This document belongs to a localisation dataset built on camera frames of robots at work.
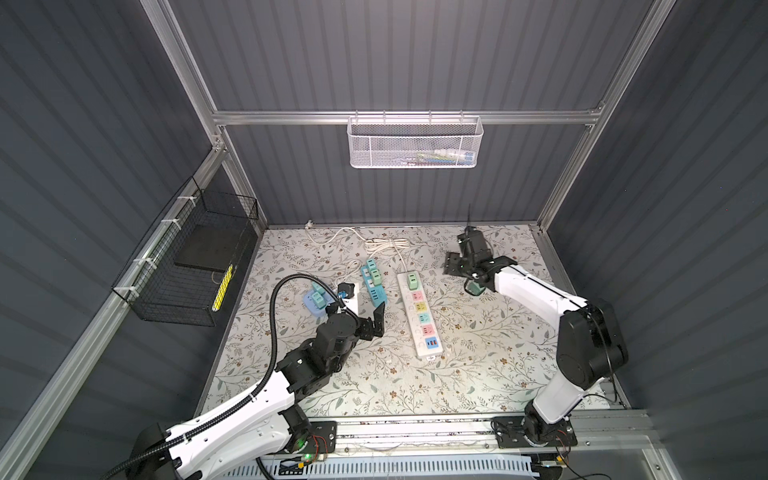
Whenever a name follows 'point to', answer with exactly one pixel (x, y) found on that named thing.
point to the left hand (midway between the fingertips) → (368, 303)
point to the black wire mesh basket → (185, 270)
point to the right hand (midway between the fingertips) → (458, 263)
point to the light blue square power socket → (311, 306)
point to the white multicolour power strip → (419, 315)
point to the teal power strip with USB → (377, 292)
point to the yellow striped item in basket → (222, 288)
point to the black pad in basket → (212, 246)
